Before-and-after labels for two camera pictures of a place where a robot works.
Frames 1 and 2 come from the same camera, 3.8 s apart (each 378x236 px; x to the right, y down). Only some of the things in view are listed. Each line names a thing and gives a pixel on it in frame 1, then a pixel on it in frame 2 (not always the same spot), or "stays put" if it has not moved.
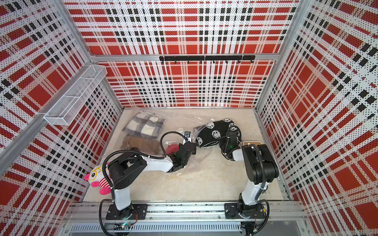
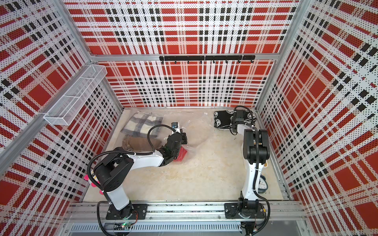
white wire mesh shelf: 65,110 stays put
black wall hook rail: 213,58 stays put
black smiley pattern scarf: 211,133 -> 222,118
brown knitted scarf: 148,145 stays put
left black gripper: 194,150 -> 184,141
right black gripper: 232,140 -> 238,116
